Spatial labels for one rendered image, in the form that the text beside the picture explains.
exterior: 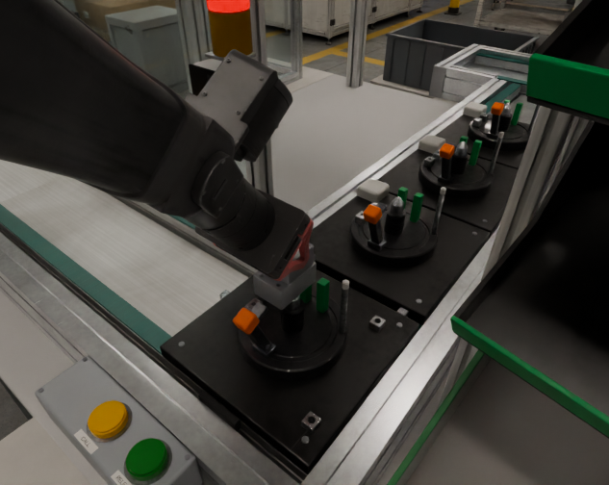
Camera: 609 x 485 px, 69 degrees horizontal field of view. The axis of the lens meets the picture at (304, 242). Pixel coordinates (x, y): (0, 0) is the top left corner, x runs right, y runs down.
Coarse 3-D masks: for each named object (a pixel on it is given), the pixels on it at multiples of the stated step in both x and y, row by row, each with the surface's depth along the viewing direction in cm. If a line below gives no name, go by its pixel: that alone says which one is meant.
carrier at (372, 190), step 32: (384, 192) 82; (320, 224) 76; (352, 224) 73; (384, 224) 73; (416, 224) 73; (448, 224) 76; (320, 256) 70; (352, 256) 70; (384, 256) 67; (416, 256) 67; (448, 256) 70; (352, 288) 67; (384, 288) 64; (416, 288) 64; (448, 288) 65; (416, 320) 62
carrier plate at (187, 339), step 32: (224, 320) 60; (352, 320) 60; (192, 352) 55; (224, 352) 55; (352, 352) 55; (384, 352) 55; (224, 384) 52; (256, 384) 52; (288, 384) 52; (320, 384) 52; (352, 384) 52; (256, 416) 49; (288, 416) 49; (320, 416) 49; (352, 416) 50; (288, 448) 46; (320, 448) 46
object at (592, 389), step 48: (576, 144) 29; (576, 192) 33; (528, 240) 31; (576, 240) 31; (480, 288) 29; (528, 288) 30; (576, 288) 29; (480, 336) 27; (528, 336) 28; (576, 336) 27; (576, 384) 26
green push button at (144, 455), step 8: (144, 440) 46; (152, 440) 46; (136, 448) 46; (144, 448) 46; (152, 448) 46; (160, 448) 46; (128, 456) 45; (136, 456) 45; (144, 456) 45; (152, 456) 45; (160, 456) 45; (128, 464) 45; (136, 464) 45; (144, 464) 45; (152, 464) 45; (160, 464) 45; (136, 472) 44; (144, 472) 44; (152, 472) 44; (160, 472) 45; (144, 480) 44
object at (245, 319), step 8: (256, 304) 49; (240, 312) 47; (248, 312) 47; (256, 312) 48; (264, 312) 48; (240, 320) 46; (248, 320) 46; (256, 320) 47; (240, 328) 47; (248, 328) 46; (256, 328) 48; (256, 336) 49; (264, 336) 50; (256, 344) 52; (264, 344) 51
